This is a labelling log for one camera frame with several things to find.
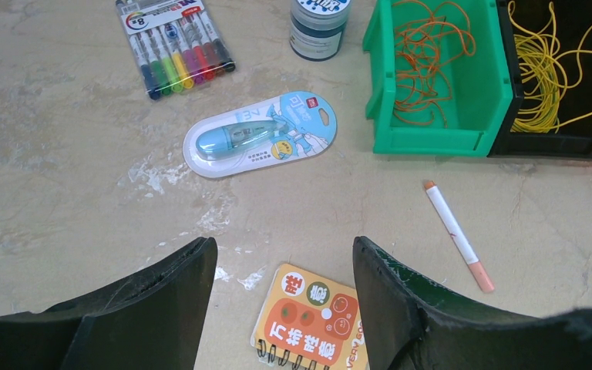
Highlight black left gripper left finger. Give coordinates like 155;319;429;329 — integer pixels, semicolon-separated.
0;237;217;369

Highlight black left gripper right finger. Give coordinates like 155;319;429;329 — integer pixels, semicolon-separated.
352;236;592;369

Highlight orange spiral notebook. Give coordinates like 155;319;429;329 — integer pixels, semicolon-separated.
250;263;369;370

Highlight marker pen set pack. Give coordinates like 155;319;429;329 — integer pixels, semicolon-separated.
115;0;236;101

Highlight correction tape blister pack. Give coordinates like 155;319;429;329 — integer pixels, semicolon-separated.
183;91;338;179

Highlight round paint jar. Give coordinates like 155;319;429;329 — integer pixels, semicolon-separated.
289;0;352;62

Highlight black plastic bin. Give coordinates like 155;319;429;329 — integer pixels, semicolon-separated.
490;1;592;160

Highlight coiled yellow cable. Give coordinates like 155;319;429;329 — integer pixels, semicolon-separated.
510;40;563;135

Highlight white orange marker pen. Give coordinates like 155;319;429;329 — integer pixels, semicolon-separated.
424;181;495;293

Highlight green plastic bin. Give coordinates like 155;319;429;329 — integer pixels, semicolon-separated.
362;1;514;156

